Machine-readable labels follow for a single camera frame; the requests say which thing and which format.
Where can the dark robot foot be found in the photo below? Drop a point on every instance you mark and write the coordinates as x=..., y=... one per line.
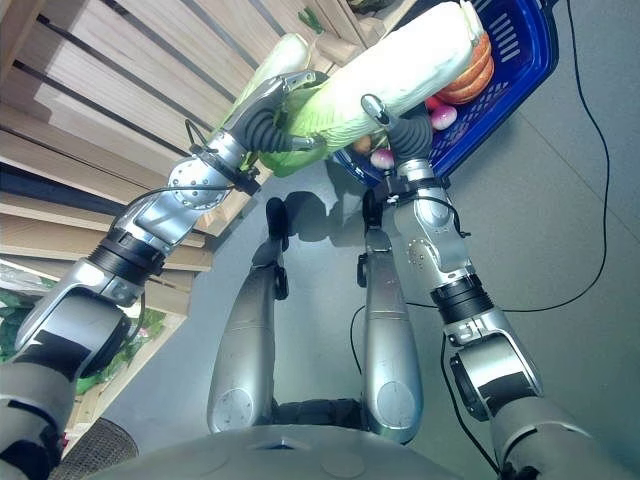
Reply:
x=372, y=210
x=276, y=220

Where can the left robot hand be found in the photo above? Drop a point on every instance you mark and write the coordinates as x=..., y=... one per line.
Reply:
x=260, y=102

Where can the dark left robot foot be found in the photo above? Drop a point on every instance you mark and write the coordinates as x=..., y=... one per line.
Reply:
x=276, y=220

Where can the silver left robot leg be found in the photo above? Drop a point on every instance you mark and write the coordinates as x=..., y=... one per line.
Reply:
x=245, y=340

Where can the dark right robot foot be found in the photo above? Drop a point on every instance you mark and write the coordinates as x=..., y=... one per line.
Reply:
x=372, y=210

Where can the large napa cabbage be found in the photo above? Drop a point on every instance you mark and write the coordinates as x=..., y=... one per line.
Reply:
x=400, y=65

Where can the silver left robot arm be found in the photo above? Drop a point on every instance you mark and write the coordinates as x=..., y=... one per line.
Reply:
x=90, y=320

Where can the small green vegetable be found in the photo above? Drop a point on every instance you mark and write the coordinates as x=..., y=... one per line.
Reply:
x=311, y=20

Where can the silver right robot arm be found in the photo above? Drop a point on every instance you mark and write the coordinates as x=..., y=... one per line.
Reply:
x=450, y=260

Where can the grey robot torso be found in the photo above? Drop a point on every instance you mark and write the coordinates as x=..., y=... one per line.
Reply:
x=280, y=455

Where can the brown potato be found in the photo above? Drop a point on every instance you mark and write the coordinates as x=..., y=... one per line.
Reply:
x=362, y=144

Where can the silver right robot leg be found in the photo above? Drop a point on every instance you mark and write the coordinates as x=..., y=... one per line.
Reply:
x=390, y=330

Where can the dark mesh basket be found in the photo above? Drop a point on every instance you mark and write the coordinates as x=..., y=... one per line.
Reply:
x=97, y=450

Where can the orange pumpkin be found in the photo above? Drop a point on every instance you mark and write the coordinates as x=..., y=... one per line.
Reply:
x=475, y=75

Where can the blue plastic shopping basket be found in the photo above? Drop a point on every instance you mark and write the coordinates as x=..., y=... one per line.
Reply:
x=520, y=55

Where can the silver robot leg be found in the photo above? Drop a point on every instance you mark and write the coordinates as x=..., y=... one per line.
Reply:
x=245, y=340
x=390, y=330

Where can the pale napa cabbage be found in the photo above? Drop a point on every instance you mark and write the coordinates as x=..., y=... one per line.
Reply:
x=285, y=55

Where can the wooden slatted produce shelf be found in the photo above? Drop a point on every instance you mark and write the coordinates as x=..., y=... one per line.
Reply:
x=100, y=75

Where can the red onion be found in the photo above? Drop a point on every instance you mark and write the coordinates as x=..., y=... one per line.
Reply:
x=382, y=158
x=444, y=117

